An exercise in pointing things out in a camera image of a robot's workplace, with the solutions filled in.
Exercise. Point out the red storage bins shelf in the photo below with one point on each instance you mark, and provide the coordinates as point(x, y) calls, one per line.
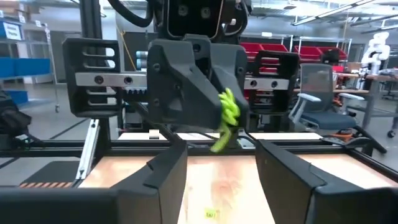
point(308, 53)

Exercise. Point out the metal shelf blue bins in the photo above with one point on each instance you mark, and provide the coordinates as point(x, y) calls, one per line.
point(31, 67)

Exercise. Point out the white humanoid robot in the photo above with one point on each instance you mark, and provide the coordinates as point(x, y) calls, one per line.
point(376, 51)

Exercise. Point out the yellow table sticker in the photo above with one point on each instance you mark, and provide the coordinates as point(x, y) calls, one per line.
point(211, 214)

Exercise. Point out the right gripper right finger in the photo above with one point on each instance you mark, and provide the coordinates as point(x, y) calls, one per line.
point(342, 207)

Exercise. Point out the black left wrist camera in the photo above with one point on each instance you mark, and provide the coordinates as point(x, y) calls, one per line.
point(192, 18)

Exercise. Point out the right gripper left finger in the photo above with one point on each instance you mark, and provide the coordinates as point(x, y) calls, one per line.
point(93, 207)

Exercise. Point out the black bag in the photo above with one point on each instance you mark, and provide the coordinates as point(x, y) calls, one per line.
point(12, 118)

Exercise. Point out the green plastic spider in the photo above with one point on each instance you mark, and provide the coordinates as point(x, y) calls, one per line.
point(230, 109)

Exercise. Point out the grey blue office chair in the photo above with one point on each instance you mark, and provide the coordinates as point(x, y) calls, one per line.
point(326, 119)

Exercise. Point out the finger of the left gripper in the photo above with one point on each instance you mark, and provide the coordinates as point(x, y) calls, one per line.
point(174, 87)
point(233, 68)

